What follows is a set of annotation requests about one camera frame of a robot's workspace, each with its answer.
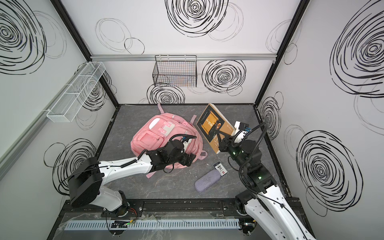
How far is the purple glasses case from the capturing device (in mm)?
802

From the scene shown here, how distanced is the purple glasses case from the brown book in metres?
0.23

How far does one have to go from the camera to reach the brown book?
65 cm
